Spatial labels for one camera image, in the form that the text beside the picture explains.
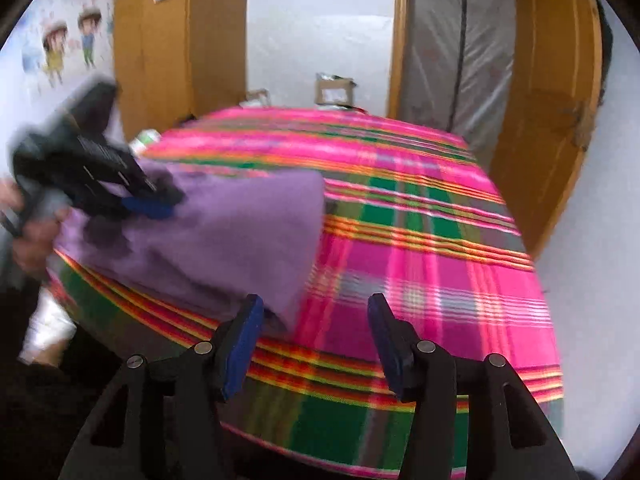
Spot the cartoon children wall sticker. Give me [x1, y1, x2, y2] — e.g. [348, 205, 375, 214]
[21, 6, 102, 91]

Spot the metal door handle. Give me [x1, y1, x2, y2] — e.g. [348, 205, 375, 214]
[570, 102, 596, 152]

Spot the wooden wardrobe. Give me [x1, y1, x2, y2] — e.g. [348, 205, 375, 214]
[114, 0, 247, 140]

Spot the purple fleece garment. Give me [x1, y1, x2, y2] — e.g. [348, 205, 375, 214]
[56, 159, 326, 334]

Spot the pink plaid bed sheet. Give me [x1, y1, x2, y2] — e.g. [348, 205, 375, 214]
[46, 104, 566, 480]

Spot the person's left hand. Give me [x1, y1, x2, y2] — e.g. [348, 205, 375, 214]
[1, 178, 70, 278]

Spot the wooden door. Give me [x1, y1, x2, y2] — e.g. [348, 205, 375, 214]
[489, 0, 603, 258]

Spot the cardboard box on red bin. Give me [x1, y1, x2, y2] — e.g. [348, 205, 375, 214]
[314, 73, 357, 107]

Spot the plastic wrapped mattress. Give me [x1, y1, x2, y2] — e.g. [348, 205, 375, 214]
[399, 0, 516, 169]

